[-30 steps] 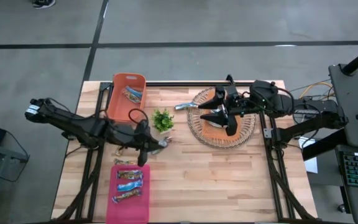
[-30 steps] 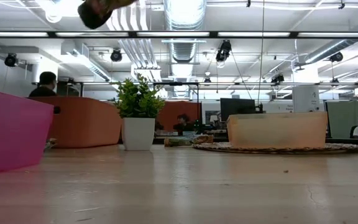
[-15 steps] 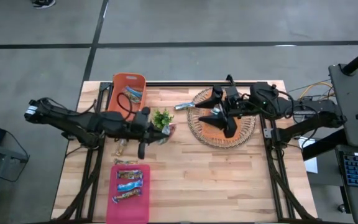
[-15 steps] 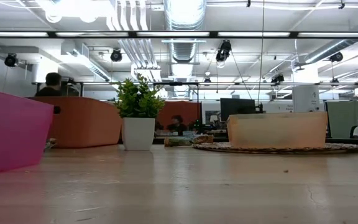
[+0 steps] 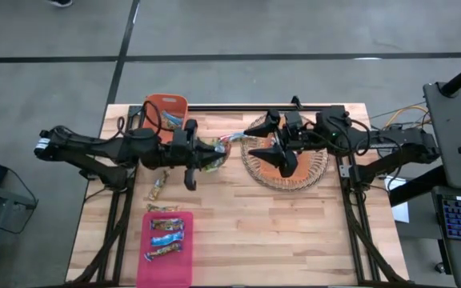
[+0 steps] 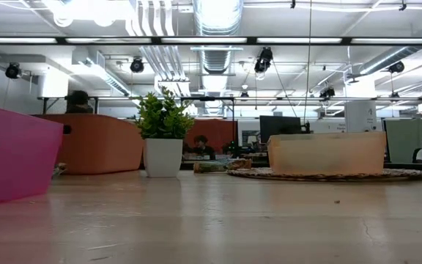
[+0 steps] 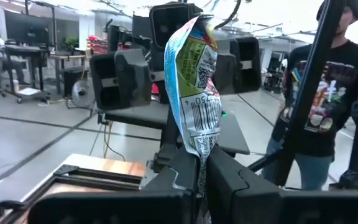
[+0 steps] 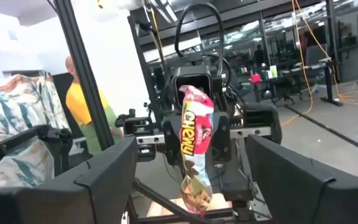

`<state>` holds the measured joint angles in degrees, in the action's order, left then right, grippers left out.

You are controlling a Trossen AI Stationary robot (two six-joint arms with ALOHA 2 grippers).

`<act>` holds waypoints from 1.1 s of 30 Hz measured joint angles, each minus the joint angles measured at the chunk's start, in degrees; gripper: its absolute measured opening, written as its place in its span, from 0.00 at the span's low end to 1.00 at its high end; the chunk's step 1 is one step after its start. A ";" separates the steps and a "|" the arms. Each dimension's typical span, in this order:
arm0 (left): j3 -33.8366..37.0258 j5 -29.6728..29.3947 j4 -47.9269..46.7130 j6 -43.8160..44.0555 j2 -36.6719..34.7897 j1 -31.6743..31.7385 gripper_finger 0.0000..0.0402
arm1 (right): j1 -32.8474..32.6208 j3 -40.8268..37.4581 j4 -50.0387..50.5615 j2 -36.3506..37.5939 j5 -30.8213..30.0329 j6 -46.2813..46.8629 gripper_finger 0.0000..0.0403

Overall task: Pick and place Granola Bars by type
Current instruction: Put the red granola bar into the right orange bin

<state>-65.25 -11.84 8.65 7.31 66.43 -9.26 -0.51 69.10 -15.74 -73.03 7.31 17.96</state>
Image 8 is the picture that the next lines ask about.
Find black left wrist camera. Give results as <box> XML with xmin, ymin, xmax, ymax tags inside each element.
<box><xmin>170</xmin><ymin>64</ymin><xmax>214</xmax><ymax>111</ymax></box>

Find light blue red granola bar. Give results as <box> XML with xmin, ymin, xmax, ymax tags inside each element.
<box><xmin>178</xmin><ymin>84</ymin><xmax>215</xmax><ymax>217</ymax></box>

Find black office desk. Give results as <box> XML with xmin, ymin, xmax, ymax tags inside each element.
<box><xmin>250</xmin><ymin>58</ymin><xmax>344</xmax><ymax>107</ymax></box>

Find black chair armrest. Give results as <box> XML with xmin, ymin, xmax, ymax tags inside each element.
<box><xmin>0</xmin><ymin>124</ymin><xmax>74</xmax><ymax>175</ymax></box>

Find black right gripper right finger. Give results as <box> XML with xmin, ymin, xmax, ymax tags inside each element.
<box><xmin>245</xmin><ymin>133</ymin><xmax>358</xmax><ymax>224</ymax></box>

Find person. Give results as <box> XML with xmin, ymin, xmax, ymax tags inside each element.
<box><xmin>65</xmin><ymin>55</ymin><xmax>126</xmax><ymax>156</ymax></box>
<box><xmin>253</xmin><ymin>44</ymin><xmax>265</xmax><ymax>68</ymax></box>

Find black looped cable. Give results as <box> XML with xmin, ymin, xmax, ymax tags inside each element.
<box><xmin>173</xmin><ymin>2</ymin><xmax>225</xmax><ymax>78</ymax></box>

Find leaf patterned cloth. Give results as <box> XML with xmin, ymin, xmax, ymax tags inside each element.
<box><xmin>0</xmin><ymin>73</ymin><xmax>71</xmax><ymax>189</ymax></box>

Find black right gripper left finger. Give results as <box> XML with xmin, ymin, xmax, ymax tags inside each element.
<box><xmin>0</xmin><ymin>136</ymin><xmax>139</xmax><ymax>224</ymax></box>

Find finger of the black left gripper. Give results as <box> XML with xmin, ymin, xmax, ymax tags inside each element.
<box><xmin>211</xmin><ymin>111</ymin><xmax>232</xmax><ymax>164</ymax></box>
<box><xmin>162</xmin><ymin>115</ymin><xmax>183</xmax><ymax>167</ymax></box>

